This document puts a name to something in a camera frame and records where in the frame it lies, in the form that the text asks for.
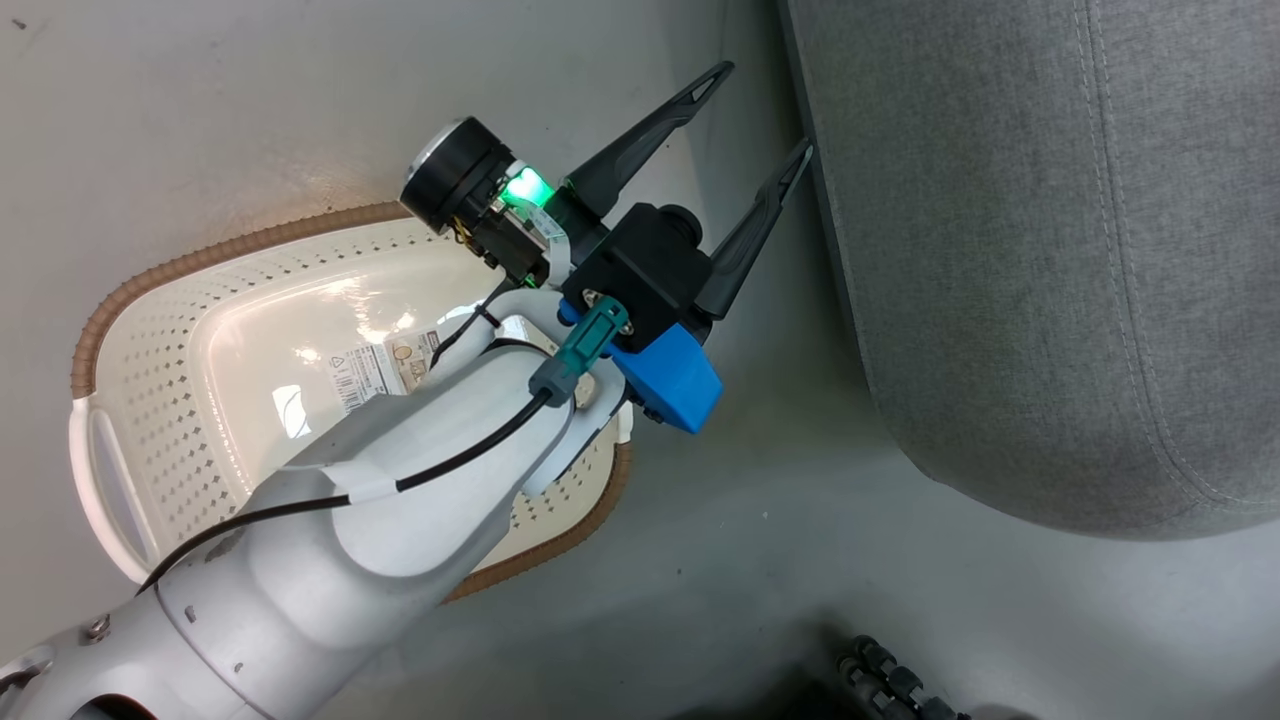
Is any white perforated laundry basket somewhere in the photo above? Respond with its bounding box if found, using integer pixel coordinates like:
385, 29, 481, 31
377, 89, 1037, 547
68, 200, 633, 604

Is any blue left camera mount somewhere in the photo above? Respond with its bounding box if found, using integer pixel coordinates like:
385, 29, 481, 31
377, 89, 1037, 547
558, 298, 724, 435

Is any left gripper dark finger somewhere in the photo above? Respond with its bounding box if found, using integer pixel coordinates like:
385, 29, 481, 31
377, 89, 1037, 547
695, 138, 813, 321

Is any grey fabric sofa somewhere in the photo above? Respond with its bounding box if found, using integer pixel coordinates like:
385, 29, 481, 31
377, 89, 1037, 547
778, 0, 1280, 543

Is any white printed paper label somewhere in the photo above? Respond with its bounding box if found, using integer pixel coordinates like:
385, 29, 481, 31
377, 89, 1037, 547
328, 328, 443, 417

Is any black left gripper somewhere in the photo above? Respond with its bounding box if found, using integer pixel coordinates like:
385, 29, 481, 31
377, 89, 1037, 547
400, 60, 736, 288

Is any black ribbed cable conduit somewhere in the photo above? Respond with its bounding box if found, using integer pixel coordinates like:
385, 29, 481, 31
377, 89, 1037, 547
838, 633, 973, 720

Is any black cable with teal plug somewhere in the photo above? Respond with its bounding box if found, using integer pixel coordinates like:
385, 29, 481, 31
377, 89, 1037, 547
135, 297, 633, 598

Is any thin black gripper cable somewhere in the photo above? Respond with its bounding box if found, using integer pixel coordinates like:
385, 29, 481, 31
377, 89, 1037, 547
428, 278, 553, 373

